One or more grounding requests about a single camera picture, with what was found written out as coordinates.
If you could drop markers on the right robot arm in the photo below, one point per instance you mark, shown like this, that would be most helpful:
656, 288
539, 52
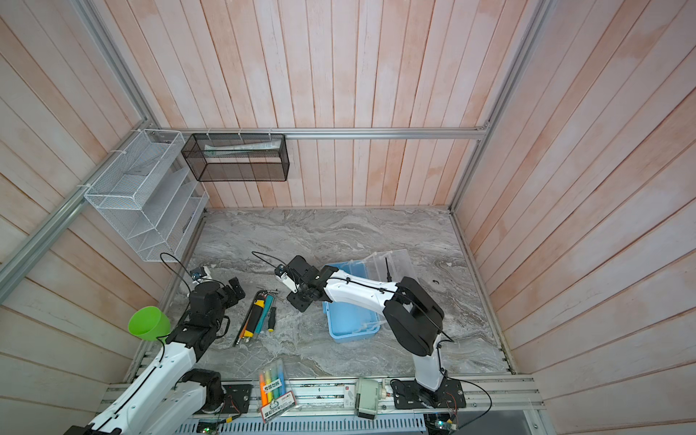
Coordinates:
415, 319

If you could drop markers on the blue plastic tool box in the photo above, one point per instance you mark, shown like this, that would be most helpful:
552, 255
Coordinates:
360, 292

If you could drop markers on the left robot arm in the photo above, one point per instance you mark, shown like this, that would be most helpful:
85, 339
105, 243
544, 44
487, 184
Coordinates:
172, 389

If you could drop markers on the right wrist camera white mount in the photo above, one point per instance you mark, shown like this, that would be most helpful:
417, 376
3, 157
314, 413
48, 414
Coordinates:
285, 278

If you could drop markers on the white wire mesh shelf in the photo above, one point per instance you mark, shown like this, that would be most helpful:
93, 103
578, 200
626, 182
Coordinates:
150, 201

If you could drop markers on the yellow black utility knife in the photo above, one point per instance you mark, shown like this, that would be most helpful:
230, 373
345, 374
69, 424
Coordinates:
254, 315

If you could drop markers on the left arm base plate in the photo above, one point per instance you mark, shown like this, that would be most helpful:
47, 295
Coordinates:
227, 398

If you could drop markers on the orange pencil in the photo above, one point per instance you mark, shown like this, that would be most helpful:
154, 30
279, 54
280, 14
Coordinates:
240, 334

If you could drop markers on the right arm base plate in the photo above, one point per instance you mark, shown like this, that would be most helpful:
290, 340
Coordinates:
409, 395

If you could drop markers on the white green electronic box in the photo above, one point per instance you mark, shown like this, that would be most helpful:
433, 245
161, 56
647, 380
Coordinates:
367, 398

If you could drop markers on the aluminium front rail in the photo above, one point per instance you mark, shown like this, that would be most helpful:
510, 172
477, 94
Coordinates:
329, 396

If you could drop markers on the green plastic cup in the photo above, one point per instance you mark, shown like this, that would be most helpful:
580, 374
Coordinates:
149, 324

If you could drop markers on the highlighter marker pack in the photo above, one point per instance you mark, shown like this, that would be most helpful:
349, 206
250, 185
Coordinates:
276, 394

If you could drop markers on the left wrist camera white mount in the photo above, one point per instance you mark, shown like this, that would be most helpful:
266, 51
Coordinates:
200, 275

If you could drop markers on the teal handled screwdriver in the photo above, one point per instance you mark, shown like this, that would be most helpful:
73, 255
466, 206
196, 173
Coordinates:
267, 306

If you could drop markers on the black wire mesh basket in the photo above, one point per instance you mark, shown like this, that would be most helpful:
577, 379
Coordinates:
216, 157

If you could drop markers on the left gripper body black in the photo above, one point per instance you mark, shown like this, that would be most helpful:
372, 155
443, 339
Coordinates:
227, 300

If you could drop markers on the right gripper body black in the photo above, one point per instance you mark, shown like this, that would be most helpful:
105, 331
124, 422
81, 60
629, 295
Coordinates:
304, 289

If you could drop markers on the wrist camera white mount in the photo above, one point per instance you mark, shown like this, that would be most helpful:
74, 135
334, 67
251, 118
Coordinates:
285, 278
200, 275

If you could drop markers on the black short screwdriver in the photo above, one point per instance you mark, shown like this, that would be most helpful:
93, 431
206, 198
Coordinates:
272, 319

